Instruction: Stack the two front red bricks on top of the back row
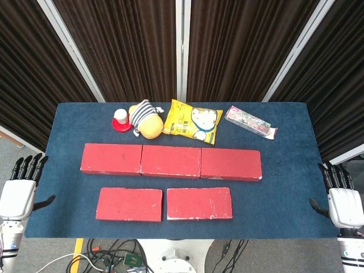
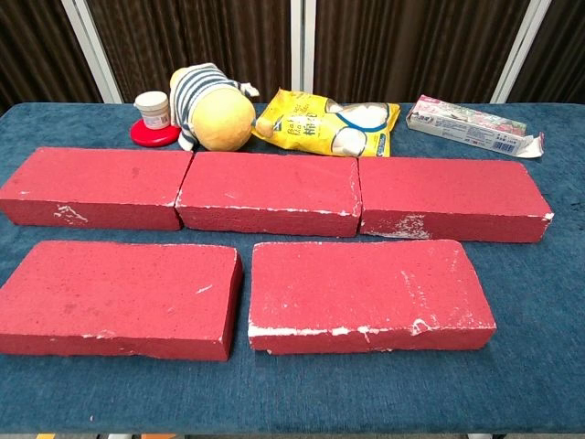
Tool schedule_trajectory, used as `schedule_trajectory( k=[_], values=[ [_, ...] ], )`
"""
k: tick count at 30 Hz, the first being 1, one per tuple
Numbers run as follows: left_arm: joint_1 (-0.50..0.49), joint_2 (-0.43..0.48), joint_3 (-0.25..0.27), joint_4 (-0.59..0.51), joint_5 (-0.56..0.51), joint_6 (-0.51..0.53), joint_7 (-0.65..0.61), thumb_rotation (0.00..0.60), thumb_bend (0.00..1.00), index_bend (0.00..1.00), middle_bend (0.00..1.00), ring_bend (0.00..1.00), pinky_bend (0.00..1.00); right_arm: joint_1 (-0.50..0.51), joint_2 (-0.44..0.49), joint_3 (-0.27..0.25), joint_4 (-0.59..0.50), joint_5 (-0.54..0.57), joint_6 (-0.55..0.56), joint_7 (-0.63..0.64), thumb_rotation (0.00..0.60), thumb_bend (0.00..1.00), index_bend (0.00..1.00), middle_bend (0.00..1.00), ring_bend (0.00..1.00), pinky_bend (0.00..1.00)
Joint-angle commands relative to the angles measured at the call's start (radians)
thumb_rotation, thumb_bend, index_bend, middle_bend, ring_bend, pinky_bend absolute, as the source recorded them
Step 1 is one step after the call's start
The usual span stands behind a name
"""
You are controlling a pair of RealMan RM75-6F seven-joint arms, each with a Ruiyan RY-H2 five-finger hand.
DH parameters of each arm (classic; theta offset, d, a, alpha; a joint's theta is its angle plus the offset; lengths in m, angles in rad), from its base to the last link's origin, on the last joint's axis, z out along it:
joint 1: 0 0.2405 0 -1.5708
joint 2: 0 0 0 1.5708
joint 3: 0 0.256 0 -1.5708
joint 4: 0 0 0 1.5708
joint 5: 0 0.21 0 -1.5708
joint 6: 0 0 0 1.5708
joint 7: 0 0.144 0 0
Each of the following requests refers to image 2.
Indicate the red brick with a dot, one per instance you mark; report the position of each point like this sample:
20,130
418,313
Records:
361,288
269,187
91,178
114,288
448,192

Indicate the yellow snack bag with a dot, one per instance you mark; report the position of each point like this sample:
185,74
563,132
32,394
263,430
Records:
301,123

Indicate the yellow plush toy striped shirt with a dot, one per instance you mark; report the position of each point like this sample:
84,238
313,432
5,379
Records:
219,119

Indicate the red and white cup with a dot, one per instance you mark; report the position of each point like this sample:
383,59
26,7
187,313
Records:
153,136

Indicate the blue table cloth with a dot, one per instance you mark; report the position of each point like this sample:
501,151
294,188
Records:
292,393

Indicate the small white jar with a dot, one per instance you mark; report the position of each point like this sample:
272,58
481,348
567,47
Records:
153,110

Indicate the pink candy box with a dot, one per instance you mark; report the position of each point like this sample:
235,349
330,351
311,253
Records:
471,125

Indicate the dark brown corrugated partition panel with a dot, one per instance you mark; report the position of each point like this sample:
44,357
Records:
192,41
32,46
411,41
566,55

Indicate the white partition post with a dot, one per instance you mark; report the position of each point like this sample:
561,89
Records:
302,46
524,46
90,46

